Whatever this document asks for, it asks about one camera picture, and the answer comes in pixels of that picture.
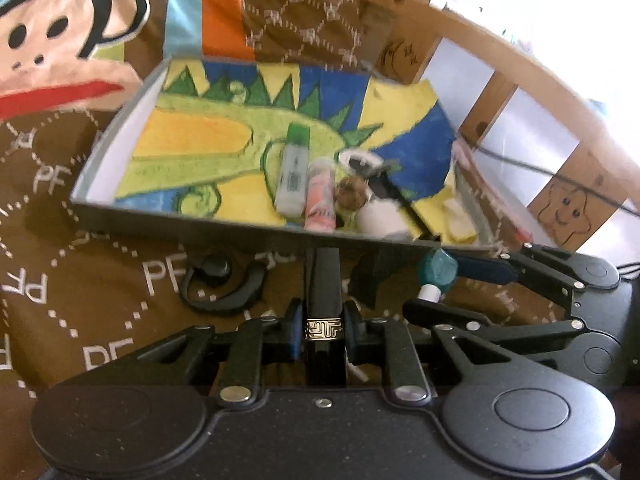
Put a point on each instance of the black ear hook earphone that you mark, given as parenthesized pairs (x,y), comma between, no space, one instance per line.
(220,266)

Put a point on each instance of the wooden bed rail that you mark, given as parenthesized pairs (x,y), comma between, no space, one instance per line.
(500,80)

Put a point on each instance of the black lipstick with gold band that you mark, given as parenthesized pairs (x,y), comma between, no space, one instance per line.
(324,285)

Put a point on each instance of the black razor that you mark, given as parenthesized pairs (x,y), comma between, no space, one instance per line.
(385,192)

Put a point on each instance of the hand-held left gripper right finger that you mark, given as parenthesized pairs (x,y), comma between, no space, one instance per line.
(353,332)

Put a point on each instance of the green capped white tube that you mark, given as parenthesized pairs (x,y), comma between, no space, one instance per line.
(292,170)

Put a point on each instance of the small teal bottle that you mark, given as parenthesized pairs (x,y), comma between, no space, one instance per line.
(439,269)

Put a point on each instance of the grey shallow box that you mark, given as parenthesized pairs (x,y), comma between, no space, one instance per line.
(200,225)

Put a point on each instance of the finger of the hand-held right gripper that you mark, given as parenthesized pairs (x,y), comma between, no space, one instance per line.
(450,314)
(482,267)

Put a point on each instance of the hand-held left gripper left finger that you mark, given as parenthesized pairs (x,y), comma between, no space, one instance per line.
(295,332)

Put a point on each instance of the walnut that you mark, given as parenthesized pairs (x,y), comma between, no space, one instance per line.
(350,192)

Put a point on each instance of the pink tube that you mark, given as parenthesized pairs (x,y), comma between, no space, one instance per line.
(320,195)

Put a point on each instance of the brown printed monkey blanket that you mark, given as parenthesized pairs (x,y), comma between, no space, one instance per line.
(100,270)

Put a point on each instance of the crayon dinosaur drawing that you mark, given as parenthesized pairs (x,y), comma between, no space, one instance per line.
(200,130)

